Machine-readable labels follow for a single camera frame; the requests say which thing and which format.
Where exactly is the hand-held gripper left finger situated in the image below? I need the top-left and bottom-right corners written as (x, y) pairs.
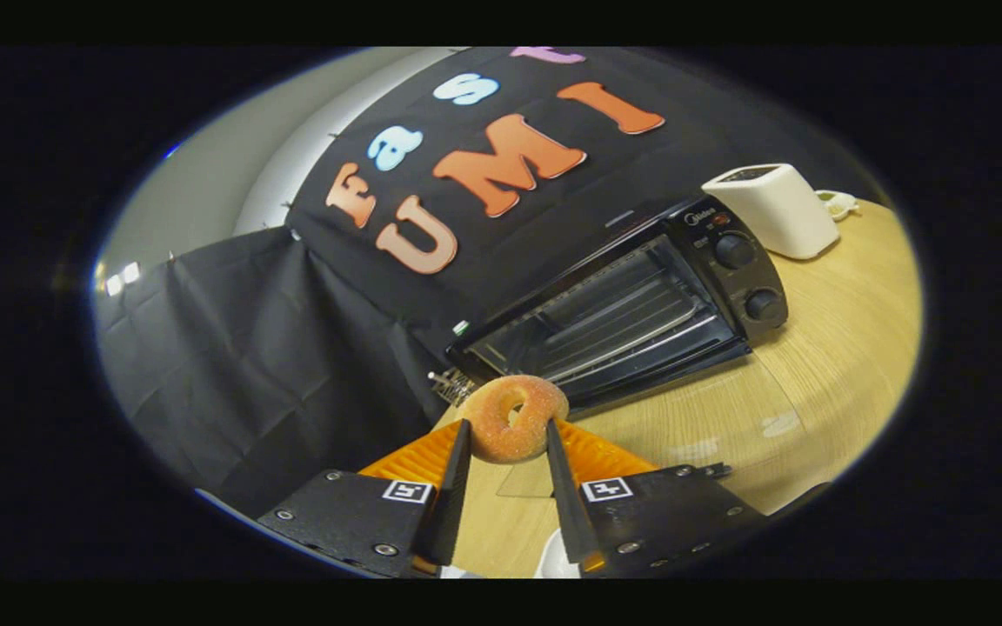
top-left (257, 419), bottom-right (473, 579)

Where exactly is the small white dish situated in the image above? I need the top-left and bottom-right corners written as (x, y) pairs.
top-left (816, 190), bottom-right (861, 221)

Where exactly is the white pop-up toaster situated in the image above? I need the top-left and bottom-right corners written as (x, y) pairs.
top-left (701, 163), bottom-right (841, 261)

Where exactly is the black toaster oven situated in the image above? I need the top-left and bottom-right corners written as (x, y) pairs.
top-left (446, 195), bottom-right (806, 501)

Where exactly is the small ceiling light panel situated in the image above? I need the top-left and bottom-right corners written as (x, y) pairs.
top-left (104, 261), bottom-right (142, 298)

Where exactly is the wire mesh utensil holder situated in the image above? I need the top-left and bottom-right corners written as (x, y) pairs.
top-left (428, 369), bottom-right (477, 408)

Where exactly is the white oval plate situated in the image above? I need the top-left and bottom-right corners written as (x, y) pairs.
top-left (440, 528), bottom-right (585, 580)

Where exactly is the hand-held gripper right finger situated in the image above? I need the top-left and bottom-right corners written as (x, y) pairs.
top-left (544, 419), bottom-right (767, 576)

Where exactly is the sugared ring donut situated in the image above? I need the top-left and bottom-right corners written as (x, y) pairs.
top-left (458, 375), bottom-right (570, 464)

